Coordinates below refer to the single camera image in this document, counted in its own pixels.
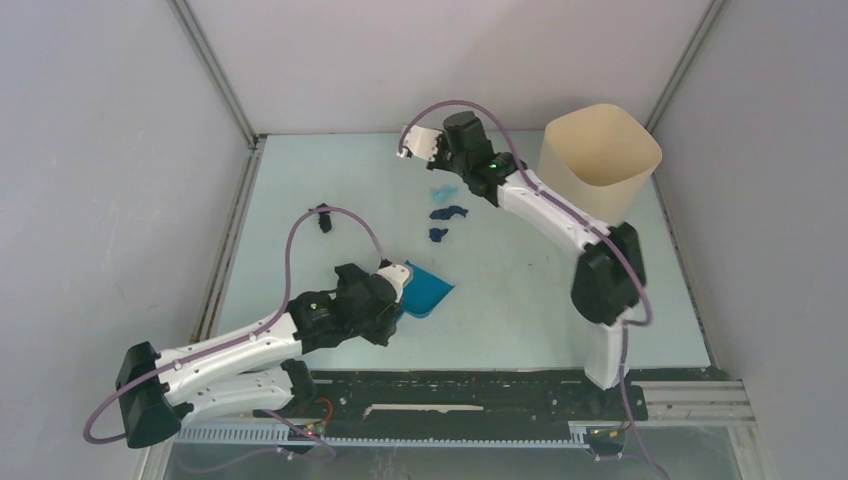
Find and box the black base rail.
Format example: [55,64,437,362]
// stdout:
[278,370,648,444]

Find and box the light blue scrap centre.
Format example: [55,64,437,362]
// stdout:
[430,185,459,204]

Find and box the blue plastic dustpan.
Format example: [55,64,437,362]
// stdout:
[400,261,455,319]

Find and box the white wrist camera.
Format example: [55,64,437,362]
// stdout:
[376,259,414,304]
[396,124,445,163]

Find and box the beige waste bin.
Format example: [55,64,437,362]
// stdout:
[536,104,663,224]

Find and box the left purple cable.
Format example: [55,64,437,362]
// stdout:
[82,205,386,446]

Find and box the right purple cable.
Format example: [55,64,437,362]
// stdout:
[397,100,670,480]

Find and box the black scrap far left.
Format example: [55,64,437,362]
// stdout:
[310,203,333,234]

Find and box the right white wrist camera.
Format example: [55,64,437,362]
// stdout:
[396,124,445,163]

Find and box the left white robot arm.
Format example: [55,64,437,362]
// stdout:
[115,261,414,449]

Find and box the dark blue small scrap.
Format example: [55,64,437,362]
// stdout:
[428,228,449,243]

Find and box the purple cable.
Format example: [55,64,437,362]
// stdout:
[82,205,386,446]
[397,100,670,480]

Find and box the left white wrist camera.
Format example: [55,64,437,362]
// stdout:
[376,259,414,304]

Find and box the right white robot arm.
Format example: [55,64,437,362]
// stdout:
[401,111,653,418]

